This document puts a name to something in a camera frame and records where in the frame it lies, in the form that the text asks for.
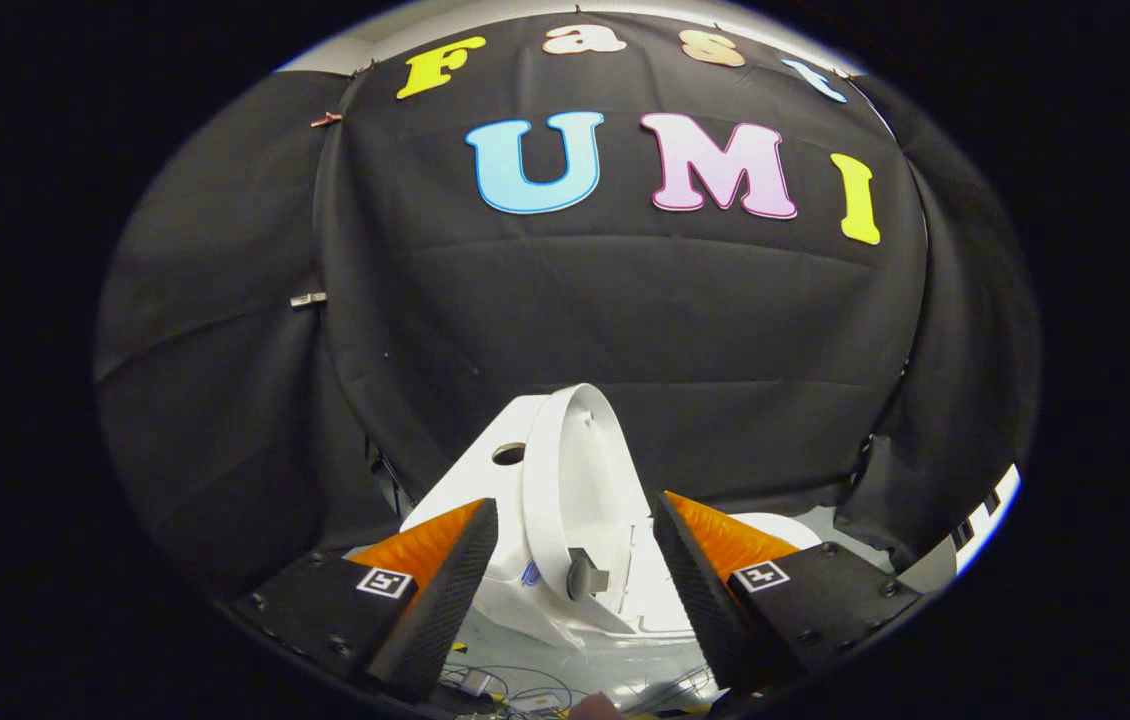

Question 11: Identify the white toilet lid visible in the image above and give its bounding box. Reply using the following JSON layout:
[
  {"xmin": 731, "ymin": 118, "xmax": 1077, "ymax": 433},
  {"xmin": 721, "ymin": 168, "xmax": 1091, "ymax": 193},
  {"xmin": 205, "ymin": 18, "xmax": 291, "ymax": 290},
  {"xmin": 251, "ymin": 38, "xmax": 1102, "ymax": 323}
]
[{"xmin": 521, "ymin": 383, "xmax": 654, "ymax": 631}]

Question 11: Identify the black backdrop cloth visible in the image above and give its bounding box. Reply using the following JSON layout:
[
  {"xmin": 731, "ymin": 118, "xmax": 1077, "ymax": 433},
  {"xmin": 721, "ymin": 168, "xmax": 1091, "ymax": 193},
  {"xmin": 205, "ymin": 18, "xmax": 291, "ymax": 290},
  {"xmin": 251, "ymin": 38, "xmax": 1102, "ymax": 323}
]
[{"xmin": 93, "ymin": 10, "xmax": 1041, "ymax": 601}]

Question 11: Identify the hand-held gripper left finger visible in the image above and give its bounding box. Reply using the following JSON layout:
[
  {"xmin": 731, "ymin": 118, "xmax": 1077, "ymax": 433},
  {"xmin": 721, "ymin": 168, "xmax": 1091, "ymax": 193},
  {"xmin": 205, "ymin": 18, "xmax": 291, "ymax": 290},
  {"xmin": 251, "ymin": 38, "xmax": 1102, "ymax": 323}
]
[{"xmin": 233, "ymin": 497, "xmax": 500, "ymax": 704}]

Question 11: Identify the white cabinet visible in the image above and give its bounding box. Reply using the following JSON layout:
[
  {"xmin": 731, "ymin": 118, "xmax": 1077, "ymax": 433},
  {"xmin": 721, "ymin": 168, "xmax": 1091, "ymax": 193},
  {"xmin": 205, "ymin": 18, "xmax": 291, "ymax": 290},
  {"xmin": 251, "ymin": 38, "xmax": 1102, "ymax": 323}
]
[{"xmin": 897, "ymin": 463, "xmax": 1023, "ymax": 596}]

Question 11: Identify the thin black floor cable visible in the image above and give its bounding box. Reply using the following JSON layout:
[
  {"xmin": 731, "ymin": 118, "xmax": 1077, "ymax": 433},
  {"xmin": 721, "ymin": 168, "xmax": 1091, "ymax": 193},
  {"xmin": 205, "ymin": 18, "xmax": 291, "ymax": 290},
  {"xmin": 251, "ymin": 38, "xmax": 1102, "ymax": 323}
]
[{"xmin": 440, "ymin": 662, "xmax": 716, "ymax": 715}]

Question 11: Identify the white ceramic toilet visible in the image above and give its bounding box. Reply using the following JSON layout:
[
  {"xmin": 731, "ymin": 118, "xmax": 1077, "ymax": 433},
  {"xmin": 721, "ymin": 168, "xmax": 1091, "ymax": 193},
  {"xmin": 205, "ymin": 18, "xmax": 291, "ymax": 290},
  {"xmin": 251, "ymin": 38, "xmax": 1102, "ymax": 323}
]
[{"xmin": 400, "ymin": 393, "xmax": 823, "ymax": 651}]

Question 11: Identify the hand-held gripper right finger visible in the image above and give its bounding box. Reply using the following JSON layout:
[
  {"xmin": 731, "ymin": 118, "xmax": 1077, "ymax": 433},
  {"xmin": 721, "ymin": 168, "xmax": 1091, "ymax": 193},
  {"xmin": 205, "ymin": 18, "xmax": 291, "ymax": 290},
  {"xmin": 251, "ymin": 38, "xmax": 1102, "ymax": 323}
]
[{"xmin": 652, "ymin": 490, "xmax": 926, "ymax": 701}]

